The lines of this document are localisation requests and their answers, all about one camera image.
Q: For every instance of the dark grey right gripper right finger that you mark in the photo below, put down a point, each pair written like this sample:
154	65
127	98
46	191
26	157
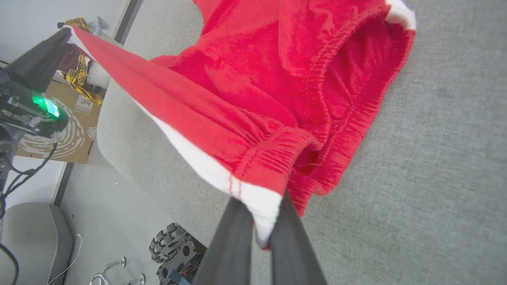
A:
293	245

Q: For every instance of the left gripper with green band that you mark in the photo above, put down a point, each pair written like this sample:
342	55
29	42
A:
29	109

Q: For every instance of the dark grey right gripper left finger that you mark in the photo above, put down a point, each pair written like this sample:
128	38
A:
231	249

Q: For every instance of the red shorts with white stripes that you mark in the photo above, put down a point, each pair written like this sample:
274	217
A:
253	91

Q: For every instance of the black mecanum wheel robot base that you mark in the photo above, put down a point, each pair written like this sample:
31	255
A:
176	253

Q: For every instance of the yellow plaid cloth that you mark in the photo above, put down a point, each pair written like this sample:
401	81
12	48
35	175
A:
81	77

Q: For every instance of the white cloth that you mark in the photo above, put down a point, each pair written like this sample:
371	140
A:
97	75

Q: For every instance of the pale blue-grey cloth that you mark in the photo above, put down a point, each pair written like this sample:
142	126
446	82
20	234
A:
98	25

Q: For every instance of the printed cardboard box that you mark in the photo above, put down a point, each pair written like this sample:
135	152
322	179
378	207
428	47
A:
69	134

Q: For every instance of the grey fabric sofa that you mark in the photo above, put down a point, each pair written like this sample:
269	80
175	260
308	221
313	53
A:
427	178

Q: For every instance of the grey rounded ottoman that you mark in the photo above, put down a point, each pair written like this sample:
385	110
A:
33	245

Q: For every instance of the chrome metal bracket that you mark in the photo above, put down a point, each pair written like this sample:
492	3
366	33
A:
109	273

